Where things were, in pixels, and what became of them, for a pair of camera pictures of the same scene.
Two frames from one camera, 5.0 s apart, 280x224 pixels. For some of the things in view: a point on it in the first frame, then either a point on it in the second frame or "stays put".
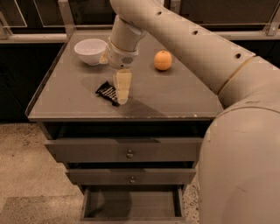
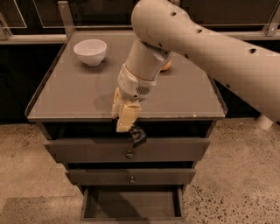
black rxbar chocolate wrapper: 108,92 → 138,136
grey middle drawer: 131,177 stays put
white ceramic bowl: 90,50 stays put
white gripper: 120,59 → 132,85
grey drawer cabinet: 133,161 stays put
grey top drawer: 164,150 stays put
